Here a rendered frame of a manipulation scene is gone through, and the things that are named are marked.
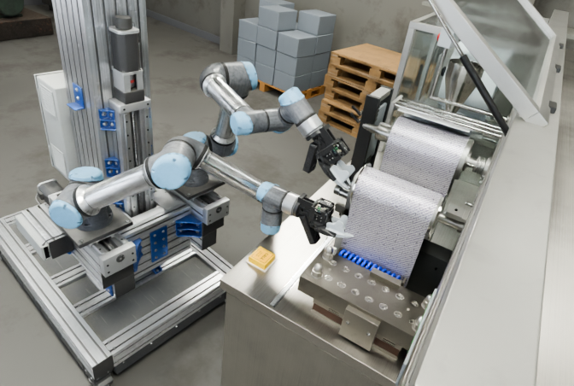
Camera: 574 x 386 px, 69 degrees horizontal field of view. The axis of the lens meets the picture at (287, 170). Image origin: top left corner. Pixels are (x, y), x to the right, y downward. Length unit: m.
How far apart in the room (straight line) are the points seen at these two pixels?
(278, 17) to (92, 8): 3.65
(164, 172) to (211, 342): 1.25
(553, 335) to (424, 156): 0.78
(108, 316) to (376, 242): 1.42
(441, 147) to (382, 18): 4.13
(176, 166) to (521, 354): 1.13
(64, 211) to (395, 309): 1.12
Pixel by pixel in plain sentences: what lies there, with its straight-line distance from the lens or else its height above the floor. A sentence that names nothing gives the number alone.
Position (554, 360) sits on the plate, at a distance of 0.77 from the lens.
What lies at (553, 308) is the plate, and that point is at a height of 1.44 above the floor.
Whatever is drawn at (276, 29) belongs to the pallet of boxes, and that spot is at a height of 0.82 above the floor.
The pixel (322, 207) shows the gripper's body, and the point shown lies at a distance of 1.39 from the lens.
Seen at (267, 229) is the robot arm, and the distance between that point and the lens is 1.51.
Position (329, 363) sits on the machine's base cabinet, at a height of 0.82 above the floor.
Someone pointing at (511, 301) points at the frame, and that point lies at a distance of 0.47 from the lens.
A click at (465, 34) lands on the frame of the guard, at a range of 0.94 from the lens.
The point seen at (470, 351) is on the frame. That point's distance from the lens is 0.40.
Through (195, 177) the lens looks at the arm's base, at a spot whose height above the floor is 0.87.
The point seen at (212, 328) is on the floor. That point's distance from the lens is 2.46.
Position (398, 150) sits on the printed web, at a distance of 1.46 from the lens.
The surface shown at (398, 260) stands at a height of 1.09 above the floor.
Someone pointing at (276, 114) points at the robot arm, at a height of 1.40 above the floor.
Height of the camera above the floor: 1.94
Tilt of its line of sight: 31 degrees down
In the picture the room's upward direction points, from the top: 8 degrees clockwise
